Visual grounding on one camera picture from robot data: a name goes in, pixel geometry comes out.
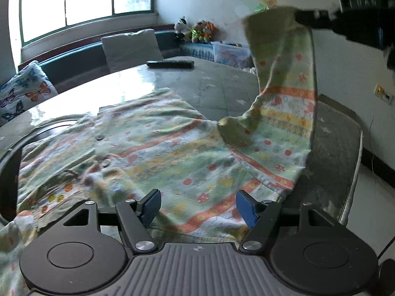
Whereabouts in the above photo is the wall socket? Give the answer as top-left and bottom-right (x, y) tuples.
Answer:
(374, 85), (394, 104)

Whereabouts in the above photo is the clear plastic storage box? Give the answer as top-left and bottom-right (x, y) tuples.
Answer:
(211, 41), (254, 68)

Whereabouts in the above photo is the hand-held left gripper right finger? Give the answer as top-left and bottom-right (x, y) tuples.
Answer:
(236, 189), (340, 251)

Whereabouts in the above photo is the butterfly print pillow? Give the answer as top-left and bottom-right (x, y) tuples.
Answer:
(0, 60), (59, 127)

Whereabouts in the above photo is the floral striped pajama shirt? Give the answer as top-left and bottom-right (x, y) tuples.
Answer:
(0, 4), (318, 296)

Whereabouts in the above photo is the orange plush toy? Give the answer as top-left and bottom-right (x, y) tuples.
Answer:
(202, 21), (218, 43)

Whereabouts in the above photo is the grey pillow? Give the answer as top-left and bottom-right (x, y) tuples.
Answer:
(100, 28), (163, 74)

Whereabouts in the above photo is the panda plush toy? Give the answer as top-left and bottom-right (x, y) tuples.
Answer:
(174, 16), (189, 35)

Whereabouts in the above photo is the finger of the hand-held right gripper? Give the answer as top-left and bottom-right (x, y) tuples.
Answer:
(293, 7), (338, 33)

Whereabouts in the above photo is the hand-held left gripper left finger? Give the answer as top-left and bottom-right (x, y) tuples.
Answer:
(63, 189), (162, 251)

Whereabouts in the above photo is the black remote control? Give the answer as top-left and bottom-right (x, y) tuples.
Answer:
(146, 59), (194, 70)

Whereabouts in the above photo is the plush toy with green vest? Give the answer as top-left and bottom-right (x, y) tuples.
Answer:
(190, 20), (206, 44)

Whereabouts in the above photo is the blue upholstered bench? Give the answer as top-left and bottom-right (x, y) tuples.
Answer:
(17, 21), (257, 87)

